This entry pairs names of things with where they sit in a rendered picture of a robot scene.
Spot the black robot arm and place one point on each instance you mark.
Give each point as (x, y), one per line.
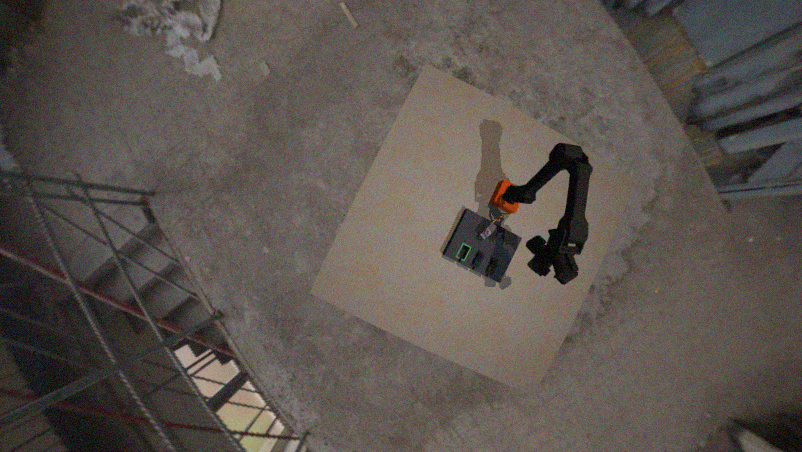
(573, 226)

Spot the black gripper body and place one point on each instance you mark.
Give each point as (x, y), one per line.
(534, 244)

